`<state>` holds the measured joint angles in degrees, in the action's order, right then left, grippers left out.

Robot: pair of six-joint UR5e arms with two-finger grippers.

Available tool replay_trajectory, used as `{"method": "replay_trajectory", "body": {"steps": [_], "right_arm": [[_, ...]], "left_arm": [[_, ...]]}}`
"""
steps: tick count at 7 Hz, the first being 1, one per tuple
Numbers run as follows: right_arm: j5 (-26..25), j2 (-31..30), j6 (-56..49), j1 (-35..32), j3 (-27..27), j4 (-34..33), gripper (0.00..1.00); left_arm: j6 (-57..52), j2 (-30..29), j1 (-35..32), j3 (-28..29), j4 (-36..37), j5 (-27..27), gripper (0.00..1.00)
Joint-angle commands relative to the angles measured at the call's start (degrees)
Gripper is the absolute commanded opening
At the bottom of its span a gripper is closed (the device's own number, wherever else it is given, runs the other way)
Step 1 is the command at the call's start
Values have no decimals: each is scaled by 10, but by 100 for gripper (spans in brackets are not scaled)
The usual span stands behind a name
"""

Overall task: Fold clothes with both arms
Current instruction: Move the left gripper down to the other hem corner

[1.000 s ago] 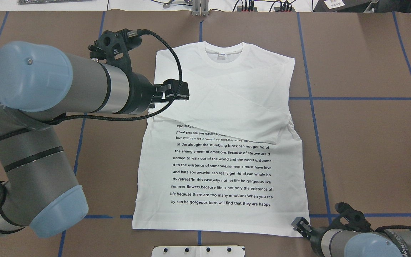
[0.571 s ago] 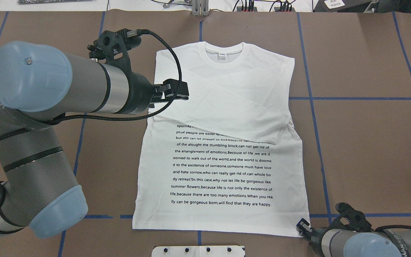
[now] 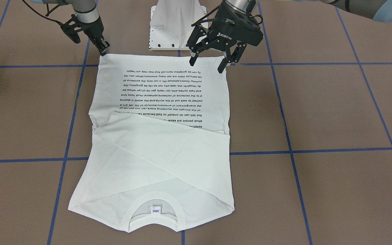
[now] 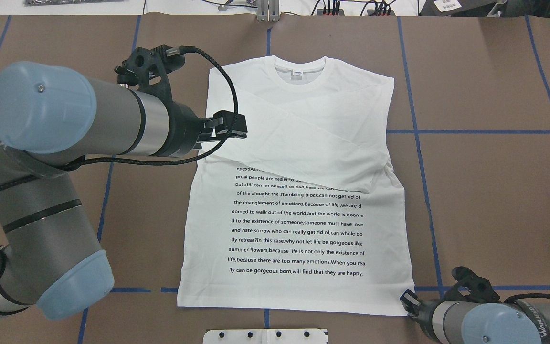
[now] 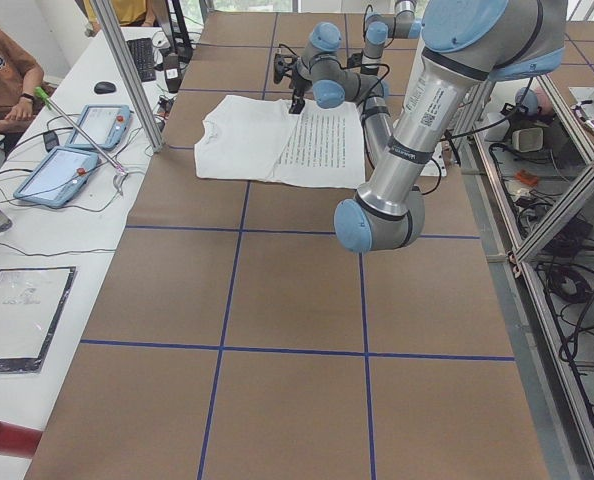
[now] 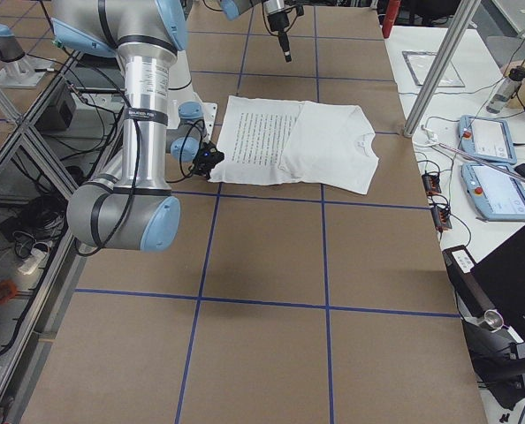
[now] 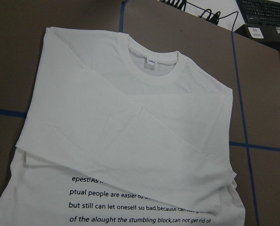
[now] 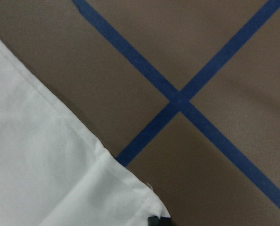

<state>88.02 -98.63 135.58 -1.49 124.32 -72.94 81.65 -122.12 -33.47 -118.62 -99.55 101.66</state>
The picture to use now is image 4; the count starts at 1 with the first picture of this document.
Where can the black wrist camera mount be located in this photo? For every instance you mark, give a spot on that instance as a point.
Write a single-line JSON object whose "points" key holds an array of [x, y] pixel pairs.
{"points": [[149, 68], [470, 287]]}

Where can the black laptop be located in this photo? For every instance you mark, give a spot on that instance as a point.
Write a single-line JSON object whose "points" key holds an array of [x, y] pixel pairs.
{"points": [[464, 8]]}

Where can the black usb hub lower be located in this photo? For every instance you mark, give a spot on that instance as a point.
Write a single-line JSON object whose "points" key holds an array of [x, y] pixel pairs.
{"points": [[381, 8]]}

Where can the black usb hub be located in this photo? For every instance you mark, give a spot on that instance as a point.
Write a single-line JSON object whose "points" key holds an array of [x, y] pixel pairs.
{"points": [[381, 8], [327, 8]]}

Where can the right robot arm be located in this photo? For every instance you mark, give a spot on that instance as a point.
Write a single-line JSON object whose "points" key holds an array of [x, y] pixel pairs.
{"points": [[480, 317]]}

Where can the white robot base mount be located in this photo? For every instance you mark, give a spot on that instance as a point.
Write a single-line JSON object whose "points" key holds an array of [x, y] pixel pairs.
{"points": [[266, 336]]}

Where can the black usb hub upper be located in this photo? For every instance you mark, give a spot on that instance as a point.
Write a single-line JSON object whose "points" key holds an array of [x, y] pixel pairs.
{"points": [[327, 8]]}

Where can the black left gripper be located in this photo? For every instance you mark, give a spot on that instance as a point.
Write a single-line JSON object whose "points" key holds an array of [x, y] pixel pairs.
{"points": [[183, 130]]}

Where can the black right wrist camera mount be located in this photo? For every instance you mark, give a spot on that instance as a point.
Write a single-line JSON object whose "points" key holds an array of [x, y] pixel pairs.
{"points": [[470, 287]]}

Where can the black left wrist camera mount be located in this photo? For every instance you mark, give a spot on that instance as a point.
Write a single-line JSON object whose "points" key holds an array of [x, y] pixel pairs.
{"points": [[149, 68]]}

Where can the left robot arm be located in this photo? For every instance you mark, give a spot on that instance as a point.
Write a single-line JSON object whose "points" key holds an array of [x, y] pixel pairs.
{"points": [[51, 117]]}

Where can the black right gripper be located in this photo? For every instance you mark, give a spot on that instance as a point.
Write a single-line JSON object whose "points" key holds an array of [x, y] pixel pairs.
{"points": [[424, 313]]}

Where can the white long-sleeve printed shirt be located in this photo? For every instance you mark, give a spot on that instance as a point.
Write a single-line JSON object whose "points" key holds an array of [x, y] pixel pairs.
{"points": [[306, 213]]}

